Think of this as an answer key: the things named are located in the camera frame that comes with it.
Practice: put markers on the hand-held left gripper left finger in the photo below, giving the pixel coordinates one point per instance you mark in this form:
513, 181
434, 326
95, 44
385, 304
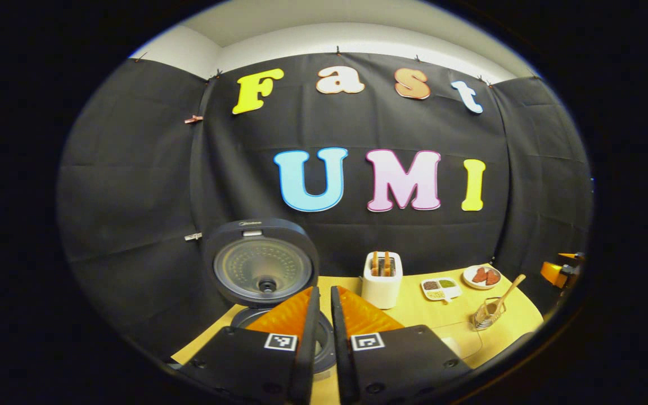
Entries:
310, 349

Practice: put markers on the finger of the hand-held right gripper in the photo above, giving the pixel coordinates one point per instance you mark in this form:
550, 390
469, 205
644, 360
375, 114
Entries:
560, 270

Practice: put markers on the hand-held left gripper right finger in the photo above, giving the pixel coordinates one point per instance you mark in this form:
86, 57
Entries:
338, 349

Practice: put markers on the wooden spoon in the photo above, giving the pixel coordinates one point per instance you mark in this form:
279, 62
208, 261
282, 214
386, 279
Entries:
507, 292

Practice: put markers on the black silver rice cooker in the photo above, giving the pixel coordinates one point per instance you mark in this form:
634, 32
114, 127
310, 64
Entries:
262, 264

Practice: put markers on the red meat piece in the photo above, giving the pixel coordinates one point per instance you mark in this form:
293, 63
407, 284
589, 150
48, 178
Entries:
479, 275
493, 277

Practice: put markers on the white toaster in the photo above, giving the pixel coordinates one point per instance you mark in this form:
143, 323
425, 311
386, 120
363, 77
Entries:
381, 292

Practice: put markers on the white round plate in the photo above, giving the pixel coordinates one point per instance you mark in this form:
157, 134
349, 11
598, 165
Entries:
469, 281

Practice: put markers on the bread slice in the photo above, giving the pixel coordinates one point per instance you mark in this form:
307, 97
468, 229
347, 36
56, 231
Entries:
374, 264
386, 264

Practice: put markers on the white divided bean dish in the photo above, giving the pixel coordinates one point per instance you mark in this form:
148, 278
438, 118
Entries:
442, 288

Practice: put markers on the white cloth clip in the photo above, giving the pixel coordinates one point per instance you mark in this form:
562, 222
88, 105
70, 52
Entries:
193, 236

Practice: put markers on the black backdrop cloth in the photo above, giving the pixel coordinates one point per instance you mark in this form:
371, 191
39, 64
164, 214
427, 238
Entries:
133, 197

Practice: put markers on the pink cloth clip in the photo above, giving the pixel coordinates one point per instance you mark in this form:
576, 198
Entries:
193, 119

